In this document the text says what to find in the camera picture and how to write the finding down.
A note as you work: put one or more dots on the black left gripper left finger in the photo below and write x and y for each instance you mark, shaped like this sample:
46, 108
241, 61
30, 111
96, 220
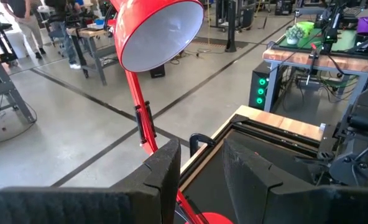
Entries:
78, 208

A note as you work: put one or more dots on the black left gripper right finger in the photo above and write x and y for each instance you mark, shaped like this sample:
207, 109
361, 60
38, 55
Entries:
280, 205

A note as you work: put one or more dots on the black background robot arm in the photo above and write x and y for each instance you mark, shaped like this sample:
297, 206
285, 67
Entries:
331, 31

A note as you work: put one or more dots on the black table clamp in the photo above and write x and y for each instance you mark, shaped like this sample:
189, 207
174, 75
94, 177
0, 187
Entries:
199, 138

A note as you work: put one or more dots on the grey metal workbench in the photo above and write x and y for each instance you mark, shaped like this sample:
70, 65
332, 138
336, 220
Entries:
3, 84

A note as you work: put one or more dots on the wooden workbench green mat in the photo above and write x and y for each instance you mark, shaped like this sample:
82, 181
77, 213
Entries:
299, 59

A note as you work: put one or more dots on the black floor box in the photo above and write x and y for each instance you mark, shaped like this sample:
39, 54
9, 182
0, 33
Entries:
157, 71

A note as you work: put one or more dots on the small potted plant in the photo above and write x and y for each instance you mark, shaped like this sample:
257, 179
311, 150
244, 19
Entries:
294, 32

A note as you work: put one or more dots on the workbench on casters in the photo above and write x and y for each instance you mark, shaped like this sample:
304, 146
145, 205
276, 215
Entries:
90, 32

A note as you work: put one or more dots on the person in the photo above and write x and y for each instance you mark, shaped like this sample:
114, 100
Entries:
62, 31
28, 25

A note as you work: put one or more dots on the lime green bucket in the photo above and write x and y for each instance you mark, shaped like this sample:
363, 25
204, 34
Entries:
306, 26

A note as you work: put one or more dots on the black cup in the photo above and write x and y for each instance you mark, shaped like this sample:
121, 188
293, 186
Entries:
364, 43

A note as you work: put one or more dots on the red desk lamp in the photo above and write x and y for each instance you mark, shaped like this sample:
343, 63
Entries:
131, 21

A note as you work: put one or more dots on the black floor post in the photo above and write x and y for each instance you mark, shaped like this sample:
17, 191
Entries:
230, 25

